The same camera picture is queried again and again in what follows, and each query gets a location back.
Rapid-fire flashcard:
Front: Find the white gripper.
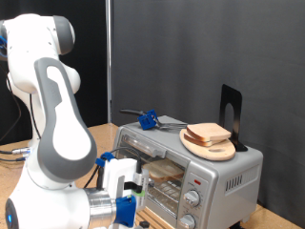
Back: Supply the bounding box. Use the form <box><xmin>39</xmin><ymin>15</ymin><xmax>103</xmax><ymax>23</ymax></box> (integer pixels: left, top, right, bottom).
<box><xmin>102</xmin><ymin>157</ymin><xmax>151</xmax><ymax>229</ymax></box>

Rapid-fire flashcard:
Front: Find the silver oven knob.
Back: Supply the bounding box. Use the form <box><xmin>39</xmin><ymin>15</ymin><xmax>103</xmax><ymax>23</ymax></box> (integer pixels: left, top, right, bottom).
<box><xmin>184</xmin><ymin>190</ymin><xmax>201</xmax><ymax>208</ymax></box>
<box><xmin>179</xmin><ymin>214</ymin><xmax>196</xmax><ymax>229</ymax></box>

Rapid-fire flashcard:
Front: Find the white bread slice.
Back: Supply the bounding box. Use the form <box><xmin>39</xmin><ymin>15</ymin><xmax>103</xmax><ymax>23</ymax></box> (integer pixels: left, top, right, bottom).
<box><xmin>182</xmin><ymin>133</ymin><xmax>227</xmax><ymax>148</ymax></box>
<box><xmin>142</xmin><ymin>157</ymin><xmax>186</xmax><ymax>183</ymax></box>
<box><xmin>186</xmin><ymin>122</ymin><xmax>232</xmax><ymax>143</ymax></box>

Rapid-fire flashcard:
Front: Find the glass oven door with handle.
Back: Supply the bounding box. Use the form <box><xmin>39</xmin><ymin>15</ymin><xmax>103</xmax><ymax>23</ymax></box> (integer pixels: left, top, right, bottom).
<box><xmin>112</xmin><ymin>128</ymin><xmax>192</xmax><ymax>221</ymax></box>

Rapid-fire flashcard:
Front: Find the spatula with blue grip block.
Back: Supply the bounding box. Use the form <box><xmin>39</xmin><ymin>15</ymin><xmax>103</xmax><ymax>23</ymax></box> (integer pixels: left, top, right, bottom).
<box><xmin>118</xmin><ymin>108</ymin><xmax>189</xmax><ymax>132</ymax></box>

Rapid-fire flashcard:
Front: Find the metal oven rack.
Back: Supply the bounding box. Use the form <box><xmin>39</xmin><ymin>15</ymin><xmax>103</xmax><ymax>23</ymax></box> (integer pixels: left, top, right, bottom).
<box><xmin>144</xmin><ymin>177</ymin><xmax>184</xmax><ymax>212</ymax></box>

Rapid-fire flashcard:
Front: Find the silver toaster oven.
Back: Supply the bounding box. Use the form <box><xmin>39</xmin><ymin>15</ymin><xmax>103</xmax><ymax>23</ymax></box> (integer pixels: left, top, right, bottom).
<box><xmin>110</xmin><ymin>114</ymin><xmax>264</xmax><ymax>229</ymax></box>

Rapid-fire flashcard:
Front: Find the wooden cutting board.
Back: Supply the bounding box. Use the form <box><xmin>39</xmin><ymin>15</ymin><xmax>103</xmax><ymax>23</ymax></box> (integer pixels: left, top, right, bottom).
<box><xmin>178</xmin><ymin>127</ymin><xmax>236</xmax><ymax>162</ymax></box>

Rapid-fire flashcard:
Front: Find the black metal bookend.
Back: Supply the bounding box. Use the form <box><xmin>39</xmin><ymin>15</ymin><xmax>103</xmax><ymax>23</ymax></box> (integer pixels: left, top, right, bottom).
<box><xmin>218</xmin><ymin>84</ymin><xmax>249</xmax><ymax>153</ymax></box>

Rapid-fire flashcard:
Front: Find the metal pole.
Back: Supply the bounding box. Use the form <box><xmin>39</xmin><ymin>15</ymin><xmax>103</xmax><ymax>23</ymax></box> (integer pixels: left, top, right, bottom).
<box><xmin>105</xmin><ymin>0</ymin><xmax>114</xmax><ymax>124</ymax></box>

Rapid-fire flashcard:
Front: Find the black camera cable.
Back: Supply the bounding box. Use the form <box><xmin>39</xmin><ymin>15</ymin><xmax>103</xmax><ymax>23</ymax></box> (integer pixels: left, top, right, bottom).
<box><xmin>0</xmin><ymin>60</ymin><xmax>143</xmax><ymax>189</ymax></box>

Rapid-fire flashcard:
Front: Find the blue cable clip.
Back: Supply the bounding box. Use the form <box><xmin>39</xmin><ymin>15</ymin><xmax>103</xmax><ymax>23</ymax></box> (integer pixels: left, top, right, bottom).
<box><xmin>94</xmin><ymin>152</ymin><xmax>116</xmax><ymax>169</ymax></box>

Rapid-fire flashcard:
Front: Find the black base cable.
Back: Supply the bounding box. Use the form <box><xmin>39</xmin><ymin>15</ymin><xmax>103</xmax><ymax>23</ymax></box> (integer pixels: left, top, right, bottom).
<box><xmin>0</xmin><ymin>156</ymin><xmax>28</xmax><ymax>163</ymax></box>
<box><xmin>0</xmin><ymin>147</ymin><xmax>32</xmax><ymax>156</ymax></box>

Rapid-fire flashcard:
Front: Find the blue round cable holder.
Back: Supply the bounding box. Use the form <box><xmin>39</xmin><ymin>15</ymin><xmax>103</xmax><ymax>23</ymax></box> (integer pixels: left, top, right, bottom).
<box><xmin>0</xmin><ymin>34</ymin><xmax>9</xmax><ymax>60</ymax></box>

